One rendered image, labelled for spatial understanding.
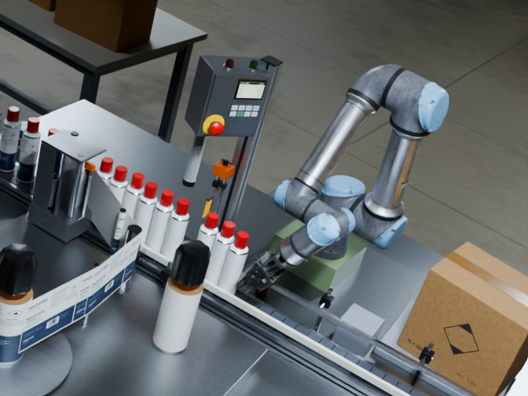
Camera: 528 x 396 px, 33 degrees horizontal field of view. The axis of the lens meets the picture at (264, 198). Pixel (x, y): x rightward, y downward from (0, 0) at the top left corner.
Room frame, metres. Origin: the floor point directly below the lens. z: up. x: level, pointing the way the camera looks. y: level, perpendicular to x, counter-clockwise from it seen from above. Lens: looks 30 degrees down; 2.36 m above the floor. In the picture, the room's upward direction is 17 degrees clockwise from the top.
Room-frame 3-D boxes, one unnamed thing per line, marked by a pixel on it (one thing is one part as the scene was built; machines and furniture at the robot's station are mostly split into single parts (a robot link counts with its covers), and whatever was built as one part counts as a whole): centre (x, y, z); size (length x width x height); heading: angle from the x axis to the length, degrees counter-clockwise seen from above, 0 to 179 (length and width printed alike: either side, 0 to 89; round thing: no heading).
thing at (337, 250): (2.33, -0.21, 0.97); 0.15 x 0.15 x 0.10
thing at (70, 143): (2.08, 0.53, 1.14); 0.14 x 0.11 x 0.01; 70
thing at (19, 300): (1.52, 0.46, 1.04); 0.09 x 0.09 x 0.29
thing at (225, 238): (2.02, 0.07, 0.98); 0.05 x 0.05 x 0.20
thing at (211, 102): (2.14, 0.17, 1.38); 0.17 x 0.10 x 0.19; 125
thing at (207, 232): (2.04, 0.12, 0.98); 0.05 x 0.05 x 0.20
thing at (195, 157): (2.18, 0.21, 1.18); 0.04 x 0.04 x 0.21
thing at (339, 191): (2.33, -0.22, 1.09); 0.13 x 0.12 x 0.14; 62
